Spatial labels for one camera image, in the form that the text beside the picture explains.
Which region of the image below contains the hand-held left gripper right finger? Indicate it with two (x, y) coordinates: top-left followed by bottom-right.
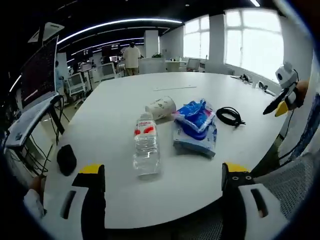
(221, 161), (288, 240)

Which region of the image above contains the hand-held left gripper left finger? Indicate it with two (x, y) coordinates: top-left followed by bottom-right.
(59, 164), (107, 240)

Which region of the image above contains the black oval pad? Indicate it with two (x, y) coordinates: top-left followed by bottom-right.
(56, 144), (78, 177)

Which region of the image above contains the white bag with blue oval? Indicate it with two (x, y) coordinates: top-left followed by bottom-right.
(172, 117), (217, 158)

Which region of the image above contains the clear plastic water bottle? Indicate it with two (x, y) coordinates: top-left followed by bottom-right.
(132, 111), (166, 181)

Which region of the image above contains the blue tissue packet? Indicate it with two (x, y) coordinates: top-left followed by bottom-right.
(174, 98), (216, 135)

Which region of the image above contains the white paper cup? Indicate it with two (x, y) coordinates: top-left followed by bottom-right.
(145, 96), (177, 121)

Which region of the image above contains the person's right hand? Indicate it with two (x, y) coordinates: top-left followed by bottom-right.
(296, 79), (311, 103)

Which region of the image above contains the window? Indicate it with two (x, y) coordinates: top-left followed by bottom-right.
(183, 14), (211, 60)
(224, 7), (285, 77)

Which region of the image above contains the grey mesh chair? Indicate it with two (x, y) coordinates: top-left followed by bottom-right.
(249, 152), (316, 224)

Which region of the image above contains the white table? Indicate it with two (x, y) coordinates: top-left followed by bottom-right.
(43, 71), (288, 230)

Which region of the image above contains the grey equipment cart shelf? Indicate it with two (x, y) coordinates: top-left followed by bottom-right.
(4, 95), (62, 149)

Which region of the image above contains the white office chair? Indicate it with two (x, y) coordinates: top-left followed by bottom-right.
(66, 72), (87, 100)
(99, 62), (117, 81)

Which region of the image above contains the white counter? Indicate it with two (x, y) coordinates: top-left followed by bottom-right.
(138, 56), (166, 75)

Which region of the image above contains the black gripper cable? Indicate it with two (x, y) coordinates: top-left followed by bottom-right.
(276, 108), (312, 162)

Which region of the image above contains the tangle of black cables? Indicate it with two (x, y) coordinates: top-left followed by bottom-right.
(23, 96), (71, 176)

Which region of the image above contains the table cable slot cover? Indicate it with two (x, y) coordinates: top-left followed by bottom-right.
(152, 85), (197, 92)

